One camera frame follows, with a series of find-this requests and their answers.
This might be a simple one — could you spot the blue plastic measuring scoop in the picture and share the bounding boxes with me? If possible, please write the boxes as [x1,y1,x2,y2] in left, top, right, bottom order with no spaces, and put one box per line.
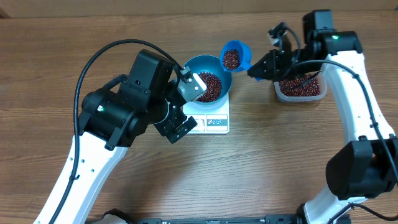
[220,40,252,78]

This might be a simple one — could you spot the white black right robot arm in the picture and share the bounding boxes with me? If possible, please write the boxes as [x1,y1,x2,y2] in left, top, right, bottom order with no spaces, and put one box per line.
[248,10,397,223]

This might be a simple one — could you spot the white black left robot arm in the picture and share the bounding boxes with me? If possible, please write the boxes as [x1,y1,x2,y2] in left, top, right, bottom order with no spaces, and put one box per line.
[35,50,207,223]

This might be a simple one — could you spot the white digital kitchen scale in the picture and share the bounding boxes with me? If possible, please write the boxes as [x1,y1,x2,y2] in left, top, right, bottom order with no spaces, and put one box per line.
[183,95,230,134]

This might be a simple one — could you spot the red beans in bowl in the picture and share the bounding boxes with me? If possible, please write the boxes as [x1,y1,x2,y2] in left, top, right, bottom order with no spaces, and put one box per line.
[197,72,223,103]

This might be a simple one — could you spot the teal metal bowl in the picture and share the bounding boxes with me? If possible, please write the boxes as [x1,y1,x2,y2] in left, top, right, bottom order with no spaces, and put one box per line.
[184,55,232,100]

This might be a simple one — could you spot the clear plastic bean container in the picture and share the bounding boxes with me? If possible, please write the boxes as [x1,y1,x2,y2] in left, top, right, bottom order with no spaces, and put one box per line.
[274,71,327,103]

